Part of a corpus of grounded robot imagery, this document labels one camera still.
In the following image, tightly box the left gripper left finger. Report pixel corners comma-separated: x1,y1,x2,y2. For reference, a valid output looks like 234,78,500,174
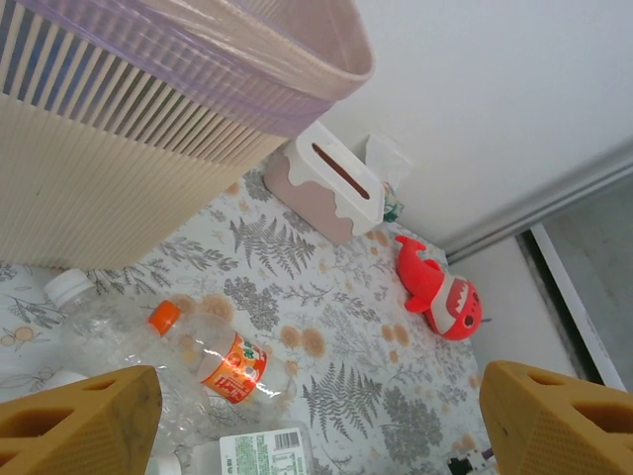
0,364,164,475

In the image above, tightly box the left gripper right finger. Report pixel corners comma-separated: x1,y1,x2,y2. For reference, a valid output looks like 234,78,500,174
480,359,633,475

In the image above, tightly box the clear unlabelled white-cap bottle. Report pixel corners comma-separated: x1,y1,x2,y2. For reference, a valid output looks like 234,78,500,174
43,269,212,446

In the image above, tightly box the clear bottle orange label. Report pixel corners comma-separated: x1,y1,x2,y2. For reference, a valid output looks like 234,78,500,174
147,299,301,412

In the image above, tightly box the bottle white green label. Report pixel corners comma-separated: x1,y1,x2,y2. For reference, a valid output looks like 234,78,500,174
147,420,317,475

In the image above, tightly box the beige ribbed plastic bin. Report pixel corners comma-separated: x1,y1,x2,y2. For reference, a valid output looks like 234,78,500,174
0,0,377,272

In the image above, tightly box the red shark plush toy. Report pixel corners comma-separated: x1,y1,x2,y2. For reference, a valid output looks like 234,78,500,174
394,235,494,342

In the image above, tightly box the floral patterned tablecloth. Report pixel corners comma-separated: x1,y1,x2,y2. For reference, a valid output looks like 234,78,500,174
0,167,496,475

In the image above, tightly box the green tissue pack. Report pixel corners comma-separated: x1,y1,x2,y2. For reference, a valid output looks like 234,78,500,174
363,132,414,224

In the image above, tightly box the white pink tissue box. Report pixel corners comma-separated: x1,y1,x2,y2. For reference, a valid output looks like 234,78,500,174
261,121,387,247

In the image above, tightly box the pink plastic basket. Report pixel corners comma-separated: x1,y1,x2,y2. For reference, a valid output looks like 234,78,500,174
0,0,377,138

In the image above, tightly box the aluminium frame post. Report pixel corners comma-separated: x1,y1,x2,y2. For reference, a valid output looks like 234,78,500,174
439,142,633,263

